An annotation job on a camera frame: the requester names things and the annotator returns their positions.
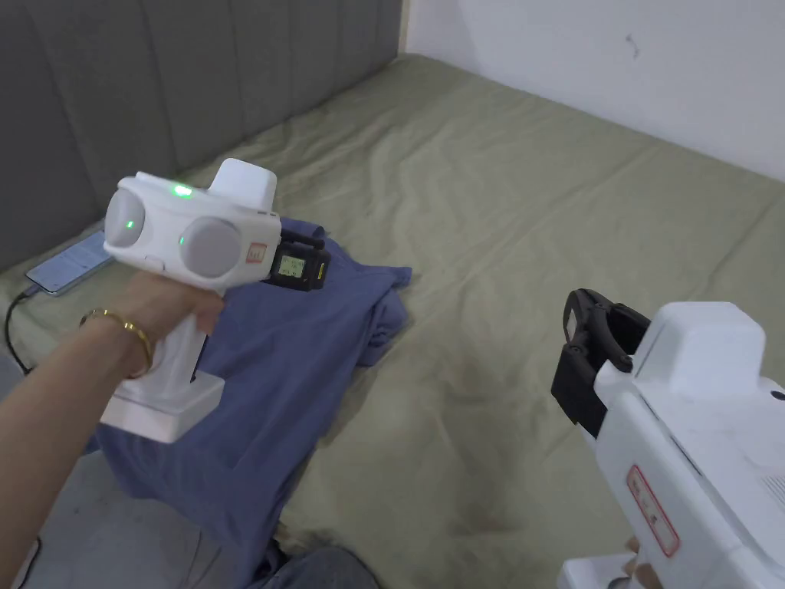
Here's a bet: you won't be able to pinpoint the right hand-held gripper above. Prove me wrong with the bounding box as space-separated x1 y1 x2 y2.
550 288 785 589

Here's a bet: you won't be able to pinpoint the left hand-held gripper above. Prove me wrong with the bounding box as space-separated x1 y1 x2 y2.
100 158 333 445

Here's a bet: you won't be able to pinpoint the person's left hand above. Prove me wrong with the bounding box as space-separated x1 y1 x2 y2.
112 268 225 372

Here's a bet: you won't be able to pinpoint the person's right hand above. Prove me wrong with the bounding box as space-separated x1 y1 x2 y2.
622 535 659 589

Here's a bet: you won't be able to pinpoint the dark blue shirt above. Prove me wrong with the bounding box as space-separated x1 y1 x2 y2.
97 216 414 585

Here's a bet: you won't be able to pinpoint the bed with pale green sheet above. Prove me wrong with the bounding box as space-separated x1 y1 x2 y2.
0 51 785 589

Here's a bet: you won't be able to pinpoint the grey padded headboard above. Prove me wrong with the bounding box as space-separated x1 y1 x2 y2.
0 0 407 272

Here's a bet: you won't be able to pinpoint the smartphone with lit screen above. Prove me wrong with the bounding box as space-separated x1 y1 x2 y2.
24 229 117 299

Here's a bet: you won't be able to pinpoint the person's legs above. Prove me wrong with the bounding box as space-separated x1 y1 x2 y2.
262 545 383 589

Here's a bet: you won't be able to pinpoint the black charging cable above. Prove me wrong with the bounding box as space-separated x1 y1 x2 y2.
5 285 45 375

